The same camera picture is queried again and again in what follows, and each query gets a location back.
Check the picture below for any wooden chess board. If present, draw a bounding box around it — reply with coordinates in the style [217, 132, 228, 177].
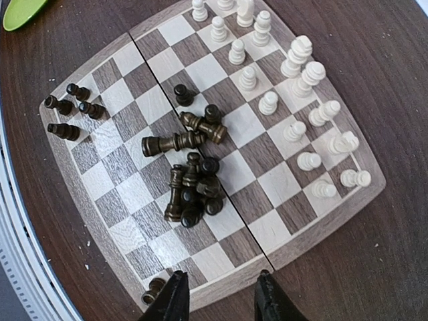
[39, 1, 386, 310]

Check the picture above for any dark corner rook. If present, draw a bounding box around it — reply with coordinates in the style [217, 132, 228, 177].
[141, 278, 166, 306]

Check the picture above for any green plate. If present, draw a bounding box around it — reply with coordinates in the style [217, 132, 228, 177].
[3, 0, 48, 31]

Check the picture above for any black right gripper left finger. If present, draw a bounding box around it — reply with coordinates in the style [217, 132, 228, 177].
[138, 270, 190, 321]

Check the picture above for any white knight chess piece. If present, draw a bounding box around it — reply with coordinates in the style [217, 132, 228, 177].
[237, 0, 255, 27]

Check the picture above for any white rook chess piece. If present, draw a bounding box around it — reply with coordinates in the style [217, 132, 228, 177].
[340, 169, 372, 188]

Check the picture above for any dark pawn chess piece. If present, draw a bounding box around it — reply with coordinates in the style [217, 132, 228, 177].
[174, 84, 195, 107]

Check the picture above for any aluminium front frame rail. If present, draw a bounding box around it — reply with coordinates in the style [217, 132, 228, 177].
[0, 133, 84, 321]

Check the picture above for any dark rook chess piece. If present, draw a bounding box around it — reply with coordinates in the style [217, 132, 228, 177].
[43, 95, 74, 116]

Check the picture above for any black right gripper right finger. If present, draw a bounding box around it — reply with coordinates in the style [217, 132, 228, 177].
[254, 270, 308, 321]

